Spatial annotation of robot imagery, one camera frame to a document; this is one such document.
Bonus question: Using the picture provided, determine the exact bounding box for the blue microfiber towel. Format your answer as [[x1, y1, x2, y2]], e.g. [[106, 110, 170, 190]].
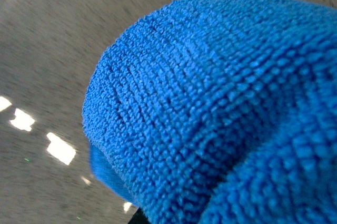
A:
[[83, 0, 336, 223]]

